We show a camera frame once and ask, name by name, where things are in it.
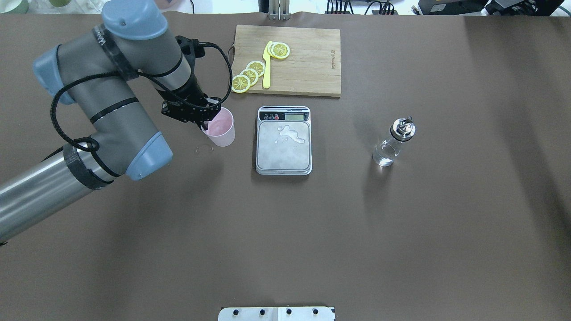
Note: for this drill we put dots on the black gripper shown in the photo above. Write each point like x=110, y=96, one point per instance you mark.
x=189, y=90

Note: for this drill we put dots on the pink plastic cup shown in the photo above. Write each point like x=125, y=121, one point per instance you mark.
x=221, y=130

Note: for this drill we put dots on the digital kitchen scale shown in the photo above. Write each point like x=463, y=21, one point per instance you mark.
x=283, y=140

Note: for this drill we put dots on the lemon slice under pair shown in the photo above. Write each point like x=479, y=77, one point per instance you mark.
x=270, y=50

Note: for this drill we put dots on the aluminium camera post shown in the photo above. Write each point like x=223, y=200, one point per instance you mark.
x=279, y=10

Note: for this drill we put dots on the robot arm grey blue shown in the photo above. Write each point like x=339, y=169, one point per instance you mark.
x=106, y=130

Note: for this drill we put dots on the lemon slice far end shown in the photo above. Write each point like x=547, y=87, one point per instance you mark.
x=240, y=83

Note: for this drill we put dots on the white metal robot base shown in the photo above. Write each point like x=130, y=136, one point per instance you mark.
x=278, y=313

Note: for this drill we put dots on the yellow plastic knife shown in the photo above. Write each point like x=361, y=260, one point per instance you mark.
x=266, y=83

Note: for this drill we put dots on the glass sauce bottle steel cap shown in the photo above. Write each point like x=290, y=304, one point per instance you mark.
x=401, y=131

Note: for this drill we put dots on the lemon slice top of pair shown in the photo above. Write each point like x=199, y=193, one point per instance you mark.
x=281, y=50

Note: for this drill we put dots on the lemon slice in row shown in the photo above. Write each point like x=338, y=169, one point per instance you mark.
x=251, y=74
x=258, y=66

